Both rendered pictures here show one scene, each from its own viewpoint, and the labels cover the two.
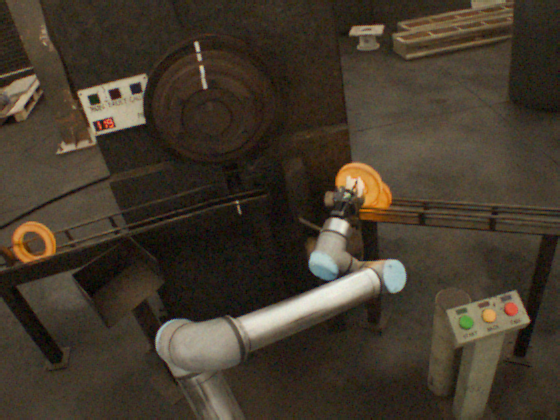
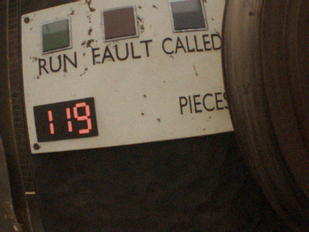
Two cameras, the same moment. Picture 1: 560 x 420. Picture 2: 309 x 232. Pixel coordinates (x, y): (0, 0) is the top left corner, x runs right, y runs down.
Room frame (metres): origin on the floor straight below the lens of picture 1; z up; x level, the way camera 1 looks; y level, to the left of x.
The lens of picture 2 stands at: (0.95, 0.42, 1.12)
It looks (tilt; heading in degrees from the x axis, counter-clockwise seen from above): 3 degrees down; 6
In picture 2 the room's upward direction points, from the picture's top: 7 degrees counter-clockwise
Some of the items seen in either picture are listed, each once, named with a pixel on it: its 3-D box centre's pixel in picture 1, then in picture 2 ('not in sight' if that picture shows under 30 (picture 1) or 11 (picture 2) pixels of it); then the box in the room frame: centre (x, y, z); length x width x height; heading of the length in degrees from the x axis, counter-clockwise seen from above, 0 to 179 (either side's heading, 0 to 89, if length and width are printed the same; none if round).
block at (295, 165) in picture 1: (296, 189); not in sight; (1.56, -0.06, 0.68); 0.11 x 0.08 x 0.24; 2
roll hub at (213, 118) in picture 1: (213, 115); not in sight; (1.44, 0.17, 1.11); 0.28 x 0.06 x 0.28; 92
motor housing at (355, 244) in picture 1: (338, 283); not in sight; (1.42, -0.16, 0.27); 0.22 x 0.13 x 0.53; 92
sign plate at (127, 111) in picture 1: (119, 105); (124, 64); (1.64, 0.51, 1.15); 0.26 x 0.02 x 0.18; 92
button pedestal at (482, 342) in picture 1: (477, 370); not in sight; (0.83, -0.54, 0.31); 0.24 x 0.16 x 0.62; 92
